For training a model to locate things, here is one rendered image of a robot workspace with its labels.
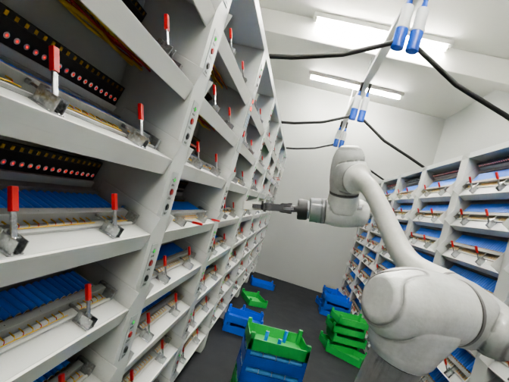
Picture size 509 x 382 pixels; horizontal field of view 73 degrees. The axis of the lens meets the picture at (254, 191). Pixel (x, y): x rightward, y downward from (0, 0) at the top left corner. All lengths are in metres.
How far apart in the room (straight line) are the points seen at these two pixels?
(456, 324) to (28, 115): 0.72
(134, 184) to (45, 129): 0.45
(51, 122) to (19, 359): 0.40
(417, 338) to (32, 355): 0.66
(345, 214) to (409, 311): 0.61
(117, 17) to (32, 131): 0.23
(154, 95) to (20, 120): 0.52
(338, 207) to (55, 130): 0.90
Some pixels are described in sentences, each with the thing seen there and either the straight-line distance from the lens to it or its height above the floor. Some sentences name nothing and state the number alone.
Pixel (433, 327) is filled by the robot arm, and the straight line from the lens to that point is 0.69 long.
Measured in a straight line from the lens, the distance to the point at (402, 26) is 2.00.
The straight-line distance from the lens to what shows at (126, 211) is 0.93.
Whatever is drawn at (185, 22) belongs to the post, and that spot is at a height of 1.49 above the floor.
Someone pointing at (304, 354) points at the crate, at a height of 0.44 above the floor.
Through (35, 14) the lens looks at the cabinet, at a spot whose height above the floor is 1.31.
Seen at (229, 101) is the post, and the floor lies 1.49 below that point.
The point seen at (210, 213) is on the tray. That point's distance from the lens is 1.60.
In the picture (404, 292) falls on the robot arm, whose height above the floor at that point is 1.02.
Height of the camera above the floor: 1.11
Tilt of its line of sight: 1 degrees up
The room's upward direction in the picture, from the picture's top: 16 degrees clockwise
